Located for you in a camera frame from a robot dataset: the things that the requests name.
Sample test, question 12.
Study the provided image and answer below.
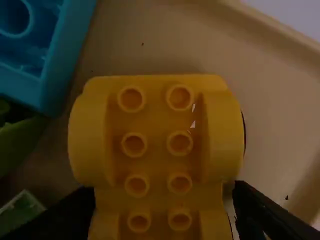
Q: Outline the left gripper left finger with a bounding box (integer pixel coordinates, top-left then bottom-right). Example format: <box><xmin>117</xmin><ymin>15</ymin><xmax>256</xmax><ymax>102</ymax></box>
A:
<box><xmin>32</xmin><ymin>186</ymin><xmax>97</xmax><ymax>240</ymax></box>

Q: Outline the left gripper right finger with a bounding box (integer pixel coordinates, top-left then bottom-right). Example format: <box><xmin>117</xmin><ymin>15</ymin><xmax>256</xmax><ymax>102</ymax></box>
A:
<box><xmin>231</xmin><ymin>179</ymin><xmax>320</xmax><ymax>240</ymax></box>

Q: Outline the pale green toy brick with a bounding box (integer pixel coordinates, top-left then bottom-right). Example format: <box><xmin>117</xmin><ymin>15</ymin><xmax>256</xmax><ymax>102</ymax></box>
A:
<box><xmin>0</xmin><ymin>189</ymin><xmax>48</xmax><ymax>237</ymax></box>

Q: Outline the blue toy brick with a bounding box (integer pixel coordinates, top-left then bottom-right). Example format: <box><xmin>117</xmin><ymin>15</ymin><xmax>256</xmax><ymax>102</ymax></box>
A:
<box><xmin>0</xmin><ymin>0</ymin><xmax>98</xmax><ymax>118</ymax></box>

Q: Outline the tan tray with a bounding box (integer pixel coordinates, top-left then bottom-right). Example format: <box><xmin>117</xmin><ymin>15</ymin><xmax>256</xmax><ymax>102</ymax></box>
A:
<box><xmin>0</xmin><ymin>0</ymin><xmax>320</xmax><ymax>240</ymax></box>

